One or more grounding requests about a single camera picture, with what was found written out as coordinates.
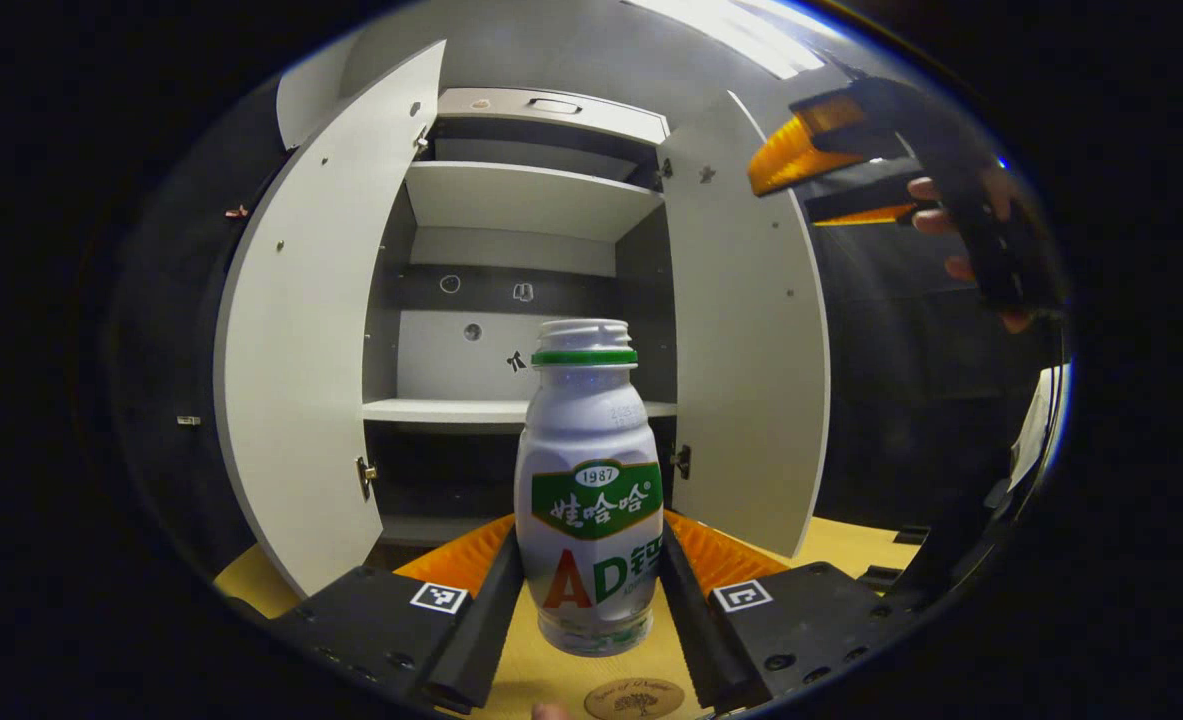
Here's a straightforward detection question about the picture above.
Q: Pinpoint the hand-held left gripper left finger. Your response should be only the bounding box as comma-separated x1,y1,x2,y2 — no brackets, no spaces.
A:
251,513,525,714

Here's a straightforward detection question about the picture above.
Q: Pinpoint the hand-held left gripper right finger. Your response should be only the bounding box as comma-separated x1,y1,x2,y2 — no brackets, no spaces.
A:
659,510,937,713

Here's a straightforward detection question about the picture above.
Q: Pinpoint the round brown wooden coaster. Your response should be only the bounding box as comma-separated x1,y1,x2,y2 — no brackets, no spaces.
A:
584,677,686,720

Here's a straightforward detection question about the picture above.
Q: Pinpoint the white cabinet door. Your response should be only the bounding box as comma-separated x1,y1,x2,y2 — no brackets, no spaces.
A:
656,92,832,559
214,40,447,598

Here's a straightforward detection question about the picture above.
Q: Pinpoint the white and grey cabinet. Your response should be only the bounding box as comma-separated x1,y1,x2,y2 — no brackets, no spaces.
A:
361,87,680,546

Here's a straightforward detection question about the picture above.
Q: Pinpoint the white bottle with green label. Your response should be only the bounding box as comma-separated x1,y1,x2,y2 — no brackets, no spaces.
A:
514,319,665,658

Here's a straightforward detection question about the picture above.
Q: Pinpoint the white thick cabinet shelf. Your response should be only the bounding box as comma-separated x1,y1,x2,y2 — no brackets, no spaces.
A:
362,398,679,424

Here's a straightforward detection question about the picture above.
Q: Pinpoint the white thin cabinet shelf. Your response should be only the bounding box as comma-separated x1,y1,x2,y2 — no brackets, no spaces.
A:
404,161,664,243

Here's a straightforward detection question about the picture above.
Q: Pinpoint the beige cabinet drawer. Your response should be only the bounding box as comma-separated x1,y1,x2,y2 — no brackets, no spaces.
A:
438,87,670,144

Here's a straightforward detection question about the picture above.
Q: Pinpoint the long ceiling light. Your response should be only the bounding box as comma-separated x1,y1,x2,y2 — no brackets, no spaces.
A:
631,0,837,81

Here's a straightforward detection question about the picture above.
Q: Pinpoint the black backdrop cloth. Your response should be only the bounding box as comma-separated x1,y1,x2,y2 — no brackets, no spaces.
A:
811,200,1062,531
111,80,292,591

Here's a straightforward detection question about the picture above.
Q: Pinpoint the white cloth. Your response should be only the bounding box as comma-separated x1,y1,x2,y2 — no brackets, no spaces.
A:
1009,362,1070,493

